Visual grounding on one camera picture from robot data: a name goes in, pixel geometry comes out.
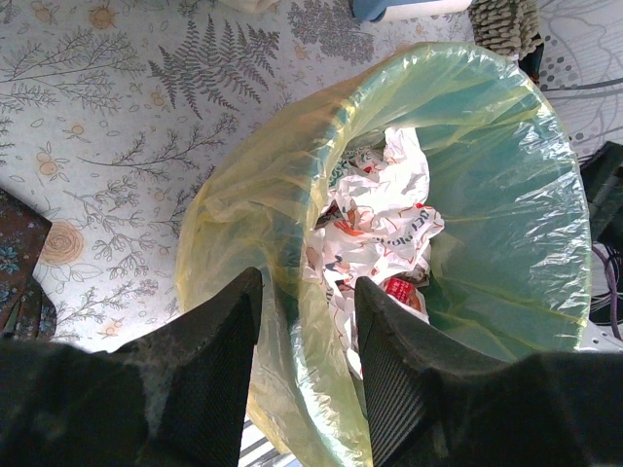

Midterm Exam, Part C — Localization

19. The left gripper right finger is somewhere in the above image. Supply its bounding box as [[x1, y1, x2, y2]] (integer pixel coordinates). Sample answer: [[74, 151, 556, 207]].
[[355, 278, 511, 466]]

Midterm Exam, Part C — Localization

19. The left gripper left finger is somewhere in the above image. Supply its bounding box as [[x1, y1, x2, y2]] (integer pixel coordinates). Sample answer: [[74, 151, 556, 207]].
[[116, 268, 263, 466]]

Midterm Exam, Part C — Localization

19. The yellow trash bag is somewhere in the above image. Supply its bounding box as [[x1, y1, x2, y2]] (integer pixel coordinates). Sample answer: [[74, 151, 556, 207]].
[[176, 43, 591, 466]]

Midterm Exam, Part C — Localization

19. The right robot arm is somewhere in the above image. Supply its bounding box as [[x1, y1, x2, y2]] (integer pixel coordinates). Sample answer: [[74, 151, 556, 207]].
[[580, 141, 622, 252]]

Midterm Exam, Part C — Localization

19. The crumpled paper trash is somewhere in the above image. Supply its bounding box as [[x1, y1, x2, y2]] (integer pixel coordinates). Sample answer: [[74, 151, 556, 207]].
[[304, 127, 445, 378]]

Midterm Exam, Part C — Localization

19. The brown floral necktie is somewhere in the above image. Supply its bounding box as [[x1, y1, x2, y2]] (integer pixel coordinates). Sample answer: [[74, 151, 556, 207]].
[[1, 191, 56, 341]]

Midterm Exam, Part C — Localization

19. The blue flat mop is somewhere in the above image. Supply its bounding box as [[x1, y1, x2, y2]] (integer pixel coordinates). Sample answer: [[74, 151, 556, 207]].
[[352, 0, 472, 22]]

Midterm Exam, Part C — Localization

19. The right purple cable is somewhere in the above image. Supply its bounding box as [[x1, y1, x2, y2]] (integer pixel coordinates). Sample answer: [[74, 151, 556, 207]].
[[590, 242, 623, 340]]

